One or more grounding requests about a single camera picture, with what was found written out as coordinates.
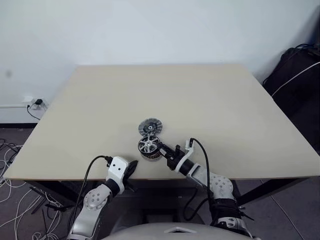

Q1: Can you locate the white wall socket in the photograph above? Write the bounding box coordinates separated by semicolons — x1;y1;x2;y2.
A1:
23;95;49;111

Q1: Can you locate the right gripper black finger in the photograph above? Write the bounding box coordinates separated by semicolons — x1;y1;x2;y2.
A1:
159;141;177;155
157;148;173;161

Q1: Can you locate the black bag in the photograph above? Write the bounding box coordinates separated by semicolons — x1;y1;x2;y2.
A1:
262;43;320;130

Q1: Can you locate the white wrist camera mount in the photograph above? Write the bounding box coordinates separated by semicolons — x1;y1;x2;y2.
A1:
105;155;130;196
174;139;196;174

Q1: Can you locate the white strap on bag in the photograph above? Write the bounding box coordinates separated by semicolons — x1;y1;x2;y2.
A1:
270;63;320;97

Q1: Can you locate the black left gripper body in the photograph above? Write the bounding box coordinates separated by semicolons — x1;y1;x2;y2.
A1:
123;174;137;194

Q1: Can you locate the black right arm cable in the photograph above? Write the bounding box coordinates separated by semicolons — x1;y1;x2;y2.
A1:
183;137;214;222

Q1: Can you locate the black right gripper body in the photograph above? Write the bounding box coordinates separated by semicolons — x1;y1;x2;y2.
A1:
164;144;185;172

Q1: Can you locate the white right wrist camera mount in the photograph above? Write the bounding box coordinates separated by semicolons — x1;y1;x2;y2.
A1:
174;139;196;174

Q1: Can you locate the silver spoked motor rotor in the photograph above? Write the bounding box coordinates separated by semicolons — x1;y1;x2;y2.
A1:
137;134;161;155

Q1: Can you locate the black adapter cable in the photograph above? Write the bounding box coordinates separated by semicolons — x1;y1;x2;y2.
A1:
26;103;41;121

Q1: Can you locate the grey robot torso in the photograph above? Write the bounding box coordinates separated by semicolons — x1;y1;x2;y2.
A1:
101;215;251;240

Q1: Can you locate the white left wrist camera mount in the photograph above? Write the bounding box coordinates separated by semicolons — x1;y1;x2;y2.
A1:
105;155;130;196

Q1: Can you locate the white floor cable tangle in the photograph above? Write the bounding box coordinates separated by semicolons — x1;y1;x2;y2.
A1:
0;136;65;240

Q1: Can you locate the motor stator with copper windings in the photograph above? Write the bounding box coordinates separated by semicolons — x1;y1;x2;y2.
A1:
139;149;164;163

